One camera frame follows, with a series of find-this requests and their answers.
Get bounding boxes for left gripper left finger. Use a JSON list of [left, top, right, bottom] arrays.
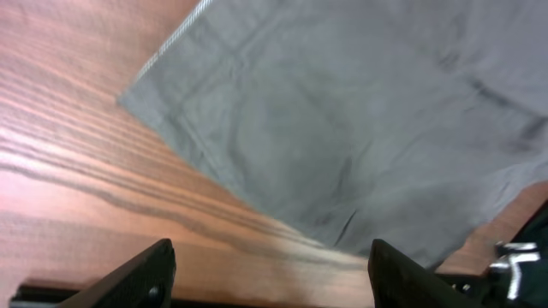
[[57, 239, 176, 308]]

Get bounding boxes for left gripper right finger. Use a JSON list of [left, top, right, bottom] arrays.
[[367, 239, 475, 308]]

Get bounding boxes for grey shorts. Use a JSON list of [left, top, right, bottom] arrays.
[[119, 0, 547, 267]]

